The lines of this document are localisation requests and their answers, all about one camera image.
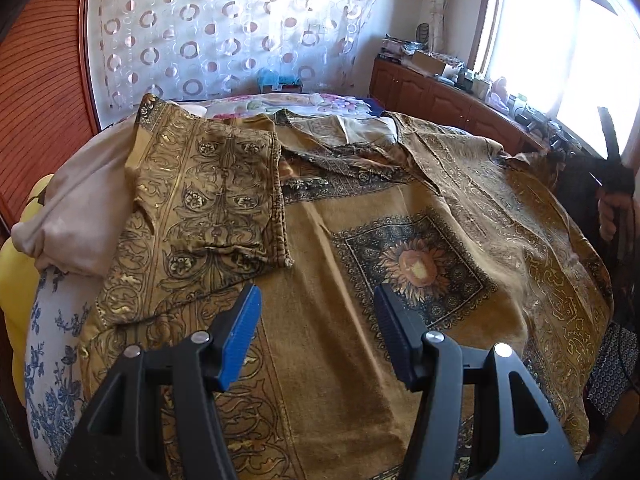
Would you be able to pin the wooden cabinet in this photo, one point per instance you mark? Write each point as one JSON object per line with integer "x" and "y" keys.
{"x": 440, "y": 97}

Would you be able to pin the dark dotted cloth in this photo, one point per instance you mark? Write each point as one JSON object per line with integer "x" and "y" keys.
{"x": 615, "y": 370}

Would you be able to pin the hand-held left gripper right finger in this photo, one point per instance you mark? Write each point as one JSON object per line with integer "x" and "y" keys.
{"x": 395, "y": 340}

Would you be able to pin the cardboard box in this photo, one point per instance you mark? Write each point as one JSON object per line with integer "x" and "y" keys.
{"x": 425, "y": 62}

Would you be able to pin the beige folded cloth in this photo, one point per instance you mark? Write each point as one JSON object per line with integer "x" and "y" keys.
{"x": 80, "y": 200}

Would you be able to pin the person's right hand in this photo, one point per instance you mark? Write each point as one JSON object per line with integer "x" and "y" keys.
{"x": 611, "y": 215}

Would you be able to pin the blue floral bed sheet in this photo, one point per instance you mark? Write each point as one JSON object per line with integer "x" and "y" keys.
{"x": 50, "y": 360}

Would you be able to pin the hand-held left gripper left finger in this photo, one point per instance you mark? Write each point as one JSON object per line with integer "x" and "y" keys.
{"x": 240, "y": 340}

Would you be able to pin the yellow cushion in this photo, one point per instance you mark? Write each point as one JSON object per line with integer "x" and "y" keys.
{"x": 17, "y": 280}

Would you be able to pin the cream window curtain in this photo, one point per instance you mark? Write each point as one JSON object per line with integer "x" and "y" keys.
{"x": 445, "y": 5}

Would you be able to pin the window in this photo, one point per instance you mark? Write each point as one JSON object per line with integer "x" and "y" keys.
{"x": 560, "y": 40}

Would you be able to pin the pink floral blanket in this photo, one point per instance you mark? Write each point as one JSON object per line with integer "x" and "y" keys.
{"x": 300, "y": 104}

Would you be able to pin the sheer curtain with circles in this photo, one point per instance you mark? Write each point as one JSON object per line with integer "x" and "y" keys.
{"x": 225, "y": 25}

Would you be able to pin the assorted small cabinet clutter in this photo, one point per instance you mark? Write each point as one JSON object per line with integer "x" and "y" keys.
{"x": 495, "y": 92}

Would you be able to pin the large brown patterned garment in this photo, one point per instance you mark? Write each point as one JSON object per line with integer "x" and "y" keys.
{"x": 320, "y": 260}

